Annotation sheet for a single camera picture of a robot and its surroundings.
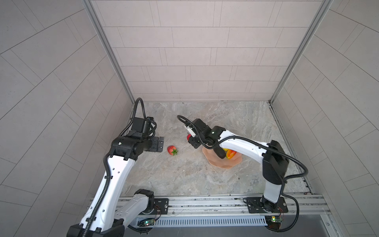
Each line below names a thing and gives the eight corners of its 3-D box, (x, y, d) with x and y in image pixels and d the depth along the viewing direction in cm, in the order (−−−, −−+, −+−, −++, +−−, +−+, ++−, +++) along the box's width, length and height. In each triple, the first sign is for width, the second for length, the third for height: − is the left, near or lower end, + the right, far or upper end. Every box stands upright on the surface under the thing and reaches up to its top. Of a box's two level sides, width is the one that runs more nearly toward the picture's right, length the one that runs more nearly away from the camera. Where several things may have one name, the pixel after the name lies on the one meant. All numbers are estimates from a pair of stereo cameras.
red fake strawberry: (167, 151, 92) (165, 148, 89) (172, 146, 94) (171, 143, 91) (173, 157, 89) (172, 154, 86) (178, 152, 91) (178, 149, 88)
